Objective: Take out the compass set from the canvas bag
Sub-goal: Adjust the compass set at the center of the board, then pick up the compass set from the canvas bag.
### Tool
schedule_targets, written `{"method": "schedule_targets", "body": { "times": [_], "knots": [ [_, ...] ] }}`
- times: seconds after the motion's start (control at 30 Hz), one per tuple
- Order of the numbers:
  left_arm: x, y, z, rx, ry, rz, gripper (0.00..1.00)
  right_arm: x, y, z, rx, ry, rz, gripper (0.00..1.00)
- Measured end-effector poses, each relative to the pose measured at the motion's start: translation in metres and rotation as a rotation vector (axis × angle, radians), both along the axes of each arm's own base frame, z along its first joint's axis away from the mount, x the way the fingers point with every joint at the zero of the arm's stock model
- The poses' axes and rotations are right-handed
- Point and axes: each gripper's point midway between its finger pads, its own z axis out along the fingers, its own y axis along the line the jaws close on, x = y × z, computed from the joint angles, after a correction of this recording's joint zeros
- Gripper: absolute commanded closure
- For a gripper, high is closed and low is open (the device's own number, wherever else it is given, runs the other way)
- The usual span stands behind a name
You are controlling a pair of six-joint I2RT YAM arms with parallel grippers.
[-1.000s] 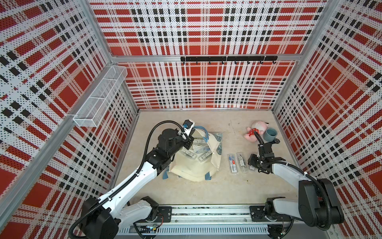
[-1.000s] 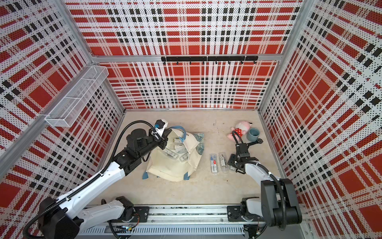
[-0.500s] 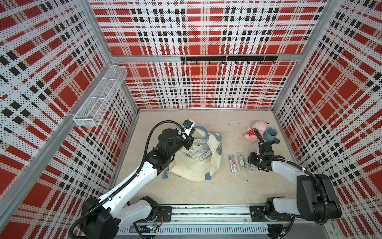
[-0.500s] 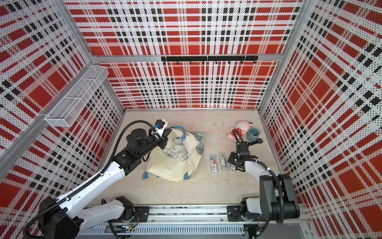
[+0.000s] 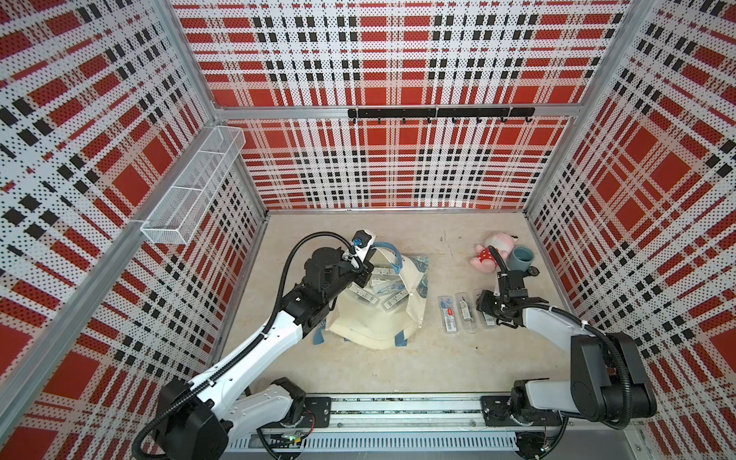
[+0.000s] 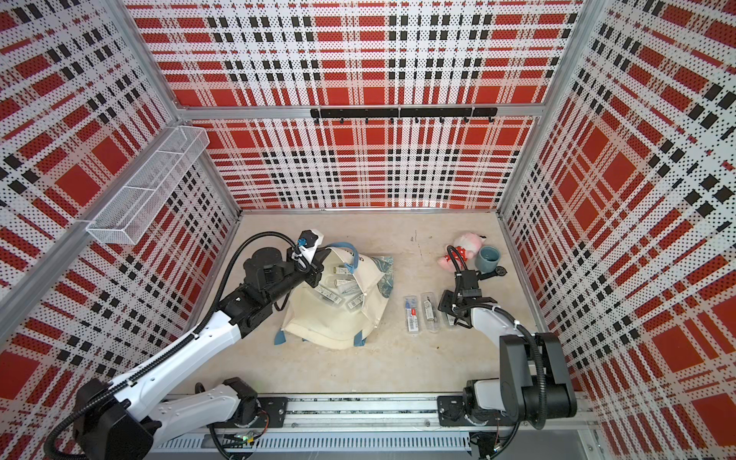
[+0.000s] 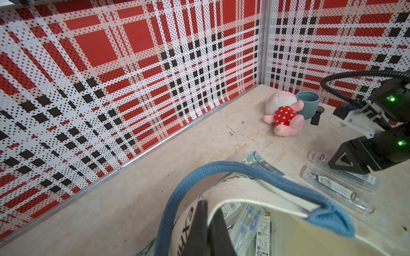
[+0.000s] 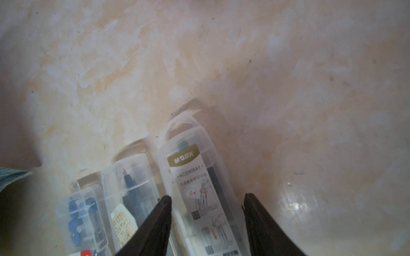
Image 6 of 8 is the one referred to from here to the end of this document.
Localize clear compass case gold label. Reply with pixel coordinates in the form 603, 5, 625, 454
420, 292, 440, 333

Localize clear compass case red label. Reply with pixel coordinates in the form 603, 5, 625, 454
404, 295, 420, 335

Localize cream canvas tote bag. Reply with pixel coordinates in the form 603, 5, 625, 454
274, 241, 394, 350

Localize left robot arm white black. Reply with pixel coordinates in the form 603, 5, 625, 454
43, 230, 330, 459

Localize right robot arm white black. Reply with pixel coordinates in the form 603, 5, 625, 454
438, 245, 578, 429

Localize clear compass case barcode label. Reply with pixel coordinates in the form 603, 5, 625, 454
314, 286, 344, 306

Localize clear slim compass case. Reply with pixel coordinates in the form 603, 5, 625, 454
335, 277, 363, 295

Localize small black tool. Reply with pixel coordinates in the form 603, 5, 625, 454
478, 266, 508, 280

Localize teal ceramic cup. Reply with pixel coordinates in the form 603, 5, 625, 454
475, 245, 501, 273

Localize pink plush toy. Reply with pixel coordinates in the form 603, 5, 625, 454
437, 232, 486, 272

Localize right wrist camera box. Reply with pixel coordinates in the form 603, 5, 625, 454
455, 269, 482, 297

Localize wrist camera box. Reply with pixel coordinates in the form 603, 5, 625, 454
455, 269, 482, 297
297, 230, 324, 264

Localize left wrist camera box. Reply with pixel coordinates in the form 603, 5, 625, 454
297, 230, 324, 264

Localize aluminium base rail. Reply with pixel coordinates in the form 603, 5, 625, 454
148, 393, 605, 460

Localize black wall hook rail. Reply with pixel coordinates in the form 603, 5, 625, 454
310, 107, 498, 122

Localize white wire mesh basket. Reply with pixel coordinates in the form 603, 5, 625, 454
86, 126, 209, 245

